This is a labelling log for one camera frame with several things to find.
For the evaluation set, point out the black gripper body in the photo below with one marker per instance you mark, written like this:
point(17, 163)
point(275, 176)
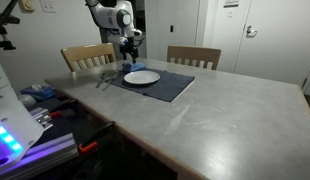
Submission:
point(130, 46)

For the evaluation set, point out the blue cloth towel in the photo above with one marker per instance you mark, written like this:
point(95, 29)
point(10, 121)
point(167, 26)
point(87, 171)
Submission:
point(138, 67)

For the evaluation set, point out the white round plate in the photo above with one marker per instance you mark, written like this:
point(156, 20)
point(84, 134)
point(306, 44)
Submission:
point(141, 77)

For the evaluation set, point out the dark blue placemat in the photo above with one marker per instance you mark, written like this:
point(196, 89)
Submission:
point(171, 87)

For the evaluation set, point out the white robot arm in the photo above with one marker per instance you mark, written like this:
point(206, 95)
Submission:
point(108, 15)

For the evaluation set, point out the silver fork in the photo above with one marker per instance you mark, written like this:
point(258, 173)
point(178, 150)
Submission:
point(110, 82)

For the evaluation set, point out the silver spoon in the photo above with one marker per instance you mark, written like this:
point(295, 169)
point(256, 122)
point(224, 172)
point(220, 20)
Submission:
point(101, 80)

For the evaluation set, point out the small black door latch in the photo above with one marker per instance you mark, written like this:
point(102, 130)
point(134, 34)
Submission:
point(171, 28)

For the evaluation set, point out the dark wooden slat-back chair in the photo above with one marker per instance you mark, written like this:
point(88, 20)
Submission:
point(195, 52)

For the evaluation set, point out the silver aluminium extrusion block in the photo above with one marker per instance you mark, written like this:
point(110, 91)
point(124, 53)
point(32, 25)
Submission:
point(41, 118)

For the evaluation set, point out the white bowl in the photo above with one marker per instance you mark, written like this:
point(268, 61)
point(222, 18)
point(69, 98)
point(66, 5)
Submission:
point(26, 100)

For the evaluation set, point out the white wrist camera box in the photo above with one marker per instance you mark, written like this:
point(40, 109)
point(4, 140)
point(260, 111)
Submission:
point(120, 40)

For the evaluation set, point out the white wall outlet plate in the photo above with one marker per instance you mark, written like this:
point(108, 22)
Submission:
point(48, 5)

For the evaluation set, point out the white wall light switch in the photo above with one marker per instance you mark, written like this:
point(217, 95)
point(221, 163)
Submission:
point(230, 14)

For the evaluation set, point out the beige wall thermostat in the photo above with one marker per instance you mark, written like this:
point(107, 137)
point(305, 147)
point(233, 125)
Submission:
point(27, 5)

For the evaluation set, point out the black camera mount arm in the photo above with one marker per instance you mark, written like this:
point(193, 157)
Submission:
point(3, 20)

